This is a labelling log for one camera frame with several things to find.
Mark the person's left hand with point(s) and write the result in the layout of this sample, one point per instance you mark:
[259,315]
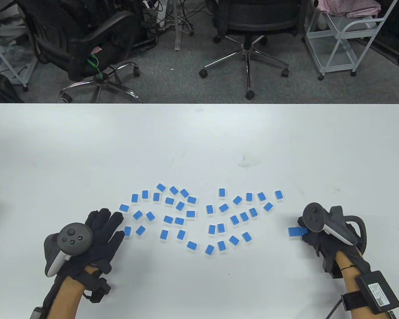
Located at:
[103,226]

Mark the person's right hand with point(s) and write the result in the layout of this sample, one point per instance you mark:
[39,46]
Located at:
[319,244]

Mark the blue mahjong tile wall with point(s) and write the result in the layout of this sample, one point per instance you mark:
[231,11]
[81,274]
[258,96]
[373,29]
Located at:
[294,232]

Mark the blue mahjong tiles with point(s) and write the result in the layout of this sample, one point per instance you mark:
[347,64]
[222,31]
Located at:
[169,219]

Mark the single blue mahjong tile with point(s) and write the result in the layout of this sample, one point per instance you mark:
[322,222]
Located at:
[249,196]

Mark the person's right forearm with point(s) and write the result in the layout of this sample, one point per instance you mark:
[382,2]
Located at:
[349,279]

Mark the dark left forearm box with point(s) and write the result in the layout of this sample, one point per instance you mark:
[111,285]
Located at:
[36,314]

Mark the person's left forearm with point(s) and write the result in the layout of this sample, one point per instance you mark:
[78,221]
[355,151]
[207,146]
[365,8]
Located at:
[65,299]

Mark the grey right hand controller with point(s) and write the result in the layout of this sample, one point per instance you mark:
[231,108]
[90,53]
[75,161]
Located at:
[314,217]

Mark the grey hand controller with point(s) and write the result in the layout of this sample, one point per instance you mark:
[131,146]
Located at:
[75,239]
[314,217]

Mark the grey left hand controller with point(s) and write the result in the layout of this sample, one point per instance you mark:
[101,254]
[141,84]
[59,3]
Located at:
[75,239]

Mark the black right wrist module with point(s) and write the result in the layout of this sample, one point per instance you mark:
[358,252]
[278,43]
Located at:
[335,273]

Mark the black wrist module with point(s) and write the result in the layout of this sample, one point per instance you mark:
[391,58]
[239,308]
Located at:
[335,273]
[100,290]

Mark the black left wrist module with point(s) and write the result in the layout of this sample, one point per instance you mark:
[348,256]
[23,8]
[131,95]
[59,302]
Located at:
[100,290]

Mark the black labelled sensor box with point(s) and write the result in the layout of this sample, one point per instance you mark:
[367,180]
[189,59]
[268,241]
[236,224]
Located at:
[377,292]

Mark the black office chair with armrests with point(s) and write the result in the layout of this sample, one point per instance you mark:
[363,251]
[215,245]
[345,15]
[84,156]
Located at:
[83,56]

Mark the black backpack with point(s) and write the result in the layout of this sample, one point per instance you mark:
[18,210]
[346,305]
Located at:
[0,89]

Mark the pink tag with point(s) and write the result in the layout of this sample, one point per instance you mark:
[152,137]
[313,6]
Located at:
[96,50]

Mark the white metal rack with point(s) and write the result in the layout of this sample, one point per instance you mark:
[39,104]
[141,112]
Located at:
[7,62]

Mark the white metal cart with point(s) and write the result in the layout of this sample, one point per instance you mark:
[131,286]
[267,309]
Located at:
[334,53]

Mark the white power strip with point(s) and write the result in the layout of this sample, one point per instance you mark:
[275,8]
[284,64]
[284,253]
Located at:
[159,13]

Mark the pile of white cloth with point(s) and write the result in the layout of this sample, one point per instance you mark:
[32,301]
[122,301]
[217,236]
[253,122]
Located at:
[3,28]

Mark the black office chair chrome base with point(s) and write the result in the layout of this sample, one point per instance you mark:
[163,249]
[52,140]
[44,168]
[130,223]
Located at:
[259,25]

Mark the pink cloth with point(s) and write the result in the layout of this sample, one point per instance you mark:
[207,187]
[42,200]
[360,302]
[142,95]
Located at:
[352,6]

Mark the clear white post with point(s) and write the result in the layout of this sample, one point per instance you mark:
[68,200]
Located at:
[177,33]

